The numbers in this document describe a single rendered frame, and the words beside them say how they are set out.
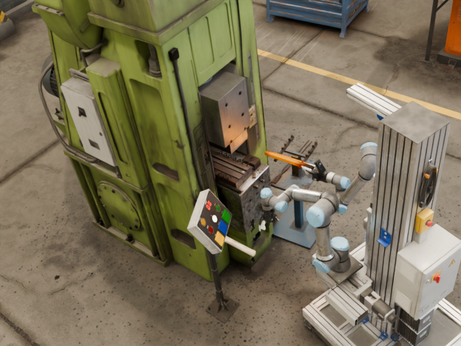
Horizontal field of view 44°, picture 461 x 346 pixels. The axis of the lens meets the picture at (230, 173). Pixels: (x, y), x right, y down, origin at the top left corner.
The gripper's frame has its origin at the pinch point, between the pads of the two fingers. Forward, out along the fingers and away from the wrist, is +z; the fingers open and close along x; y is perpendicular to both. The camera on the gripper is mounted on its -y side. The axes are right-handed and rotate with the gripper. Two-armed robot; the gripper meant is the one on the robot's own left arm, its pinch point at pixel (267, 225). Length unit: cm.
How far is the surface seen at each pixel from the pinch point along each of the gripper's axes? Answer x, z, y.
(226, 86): 14, -83, -52
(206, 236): -44.4, -17.1, -6.9
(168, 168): -31, -22, -75
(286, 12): 295, 76, -335
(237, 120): 17, -56, -47
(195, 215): -42, -25, -20
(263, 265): 15, 93, -35
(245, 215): 6.1, 26.3, -38.2
